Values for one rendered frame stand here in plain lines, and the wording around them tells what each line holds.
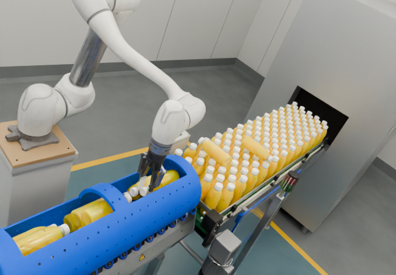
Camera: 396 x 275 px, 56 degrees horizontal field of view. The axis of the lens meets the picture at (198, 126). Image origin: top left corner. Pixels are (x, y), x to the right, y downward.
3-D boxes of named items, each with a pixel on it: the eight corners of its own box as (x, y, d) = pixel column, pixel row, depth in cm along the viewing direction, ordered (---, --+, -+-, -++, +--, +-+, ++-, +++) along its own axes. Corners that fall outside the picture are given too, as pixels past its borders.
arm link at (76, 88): (40, 103, 185) (75, 92, 203) (60, 126, 183) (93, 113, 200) (93, -32, 140) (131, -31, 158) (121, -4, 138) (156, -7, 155)
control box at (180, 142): (149, 147, 208) (155, 132, 203) (173, 138, 223) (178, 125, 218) (162, 158, 204) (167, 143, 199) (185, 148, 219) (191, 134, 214)
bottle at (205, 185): (188, 205, 194) (200, 180, 185) (190, 196, 201) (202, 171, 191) (201, 210, 195) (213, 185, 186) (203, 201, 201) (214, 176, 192)
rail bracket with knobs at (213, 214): (195, 224, 185) (202, 211, 180) (204, 218, 191) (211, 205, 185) (210, 238, 181) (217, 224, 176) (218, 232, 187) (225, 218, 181)
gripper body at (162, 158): (144, 145, 142) (138, 163, 147) (159, 158, 139) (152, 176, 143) (158, 140, 148) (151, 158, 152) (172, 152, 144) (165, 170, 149)
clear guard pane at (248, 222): (209, 270, 220) (241, 215, 196) (270, 216, 280) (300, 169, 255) (210, 271, 220) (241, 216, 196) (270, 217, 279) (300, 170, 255)
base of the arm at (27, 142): (-3, 129, 174) (-2, 120, 171) (43, 120, 190) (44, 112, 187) (14, 153, 166) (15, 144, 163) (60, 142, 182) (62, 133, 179)
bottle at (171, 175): (171, 184, 172) (142, 199, 158) (167, 169, 172) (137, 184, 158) (182, 182, 168) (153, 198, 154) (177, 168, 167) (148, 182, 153)
